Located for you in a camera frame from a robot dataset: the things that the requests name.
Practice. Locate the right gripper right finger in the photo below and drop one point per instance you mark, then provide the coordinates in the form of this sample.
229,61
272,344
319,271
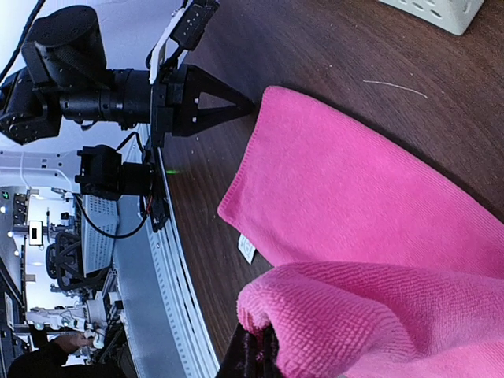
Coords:
270,352

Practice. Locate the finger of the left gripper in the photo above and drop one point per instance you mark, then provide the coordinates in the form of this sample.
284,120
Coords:
192,122
198,81

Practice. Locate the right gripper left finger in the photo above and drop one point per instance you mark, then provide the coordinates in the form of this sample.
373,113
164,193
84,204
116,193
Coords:
240,358

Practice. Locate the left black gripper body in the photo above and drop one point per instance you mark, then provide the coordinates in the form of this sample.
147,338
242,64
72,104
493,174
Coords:
66,77

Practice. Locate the pink towel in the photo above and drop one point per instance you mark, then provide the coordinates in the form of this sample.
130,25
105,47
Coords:
381,266

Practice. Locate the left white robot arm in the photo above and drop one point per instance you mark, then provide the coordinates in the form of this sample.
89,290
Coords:
98,170

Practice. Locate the background office equipment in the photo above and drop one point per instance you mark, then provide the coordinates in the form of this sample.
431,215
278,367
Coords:
79,260

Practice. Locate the green perforated plastic basket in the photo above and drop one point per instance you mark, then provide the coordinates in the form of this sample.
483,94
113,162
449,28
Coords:
453,16

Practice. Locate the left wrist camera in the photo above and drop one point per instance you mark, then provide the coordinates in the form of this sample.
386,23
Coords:
183,33

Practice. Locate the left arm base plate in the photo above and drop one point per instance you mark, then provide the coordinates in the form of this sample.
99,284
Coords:
154,202

